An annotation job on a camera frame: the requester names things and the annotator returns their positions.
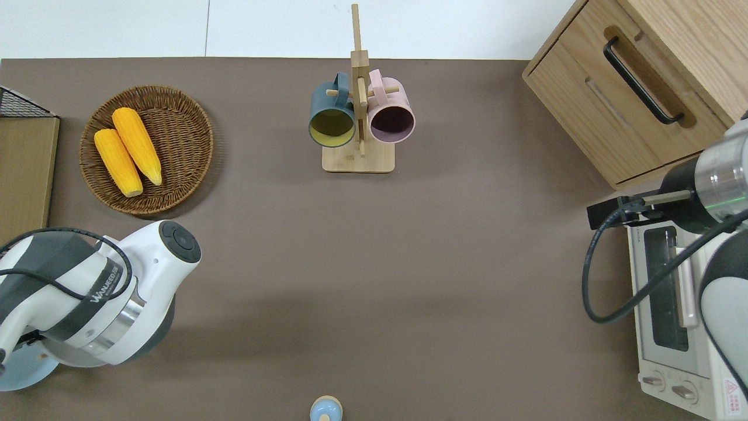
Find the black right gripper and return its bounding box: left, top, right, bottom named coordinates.
left=587, top=195, right=667, bottom=230

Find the gray plate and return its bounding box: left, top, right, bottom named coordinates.
left=41, top=292, right=176, bottom=369

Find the light blue plate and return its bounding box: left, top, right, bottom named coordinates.
left=0, top=344, right=60, bottom=392

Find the wooden drawer cabinet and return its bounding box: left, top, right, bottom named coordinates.
left=522, top=0, right=748, bottom=190

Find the white toaster oven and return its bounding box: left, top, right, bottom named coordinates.
left=625, top=225, right=748, bottom=421

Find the brown table mat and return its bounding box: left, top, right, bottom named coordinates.
left=0, top=57, right=711, bottom=421

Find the pink mug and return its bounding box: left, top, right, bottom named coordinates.
left=368, top=69, right=416, bottom=144

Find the wooden mug tree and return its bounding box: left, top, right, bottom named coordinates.
left=322, top=4, right=401, bottom=174

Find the dark blue mug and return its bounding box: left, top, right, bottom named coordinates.
left=309, top=72, right=356, bottom=149

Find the small blue bell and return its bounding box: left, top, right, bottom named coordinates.
left=310, top=396, right=343, bottom=421

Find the brown wicker basket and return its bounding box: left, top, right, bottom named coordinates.
left=79, top=85, right=214, bottom=216

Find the yellow corn cob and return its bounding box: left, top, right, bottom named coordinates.
left=112, top=107, right=163, bottom=187
left=94, top=129, right=144, bottom=198

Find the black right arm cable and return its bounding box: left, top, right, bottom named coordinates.
left=581, top=193, right=748, bottom=324

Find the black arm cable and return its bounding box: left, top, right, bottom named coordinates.
left=0, top=227, right=134, bottom=302
left=581, top=193, right=748, bottom=324

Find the black cabinet handle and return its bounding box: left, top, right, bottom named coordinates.
left=603, top=36, right=685, bottom=125

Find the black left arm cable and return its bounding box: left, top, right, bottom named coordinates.
left=0, top=227, right=134, bottom=302

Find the wire and wood shelf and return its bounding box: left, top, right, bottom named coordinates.
left=0, top=86, right=60, bottom=234

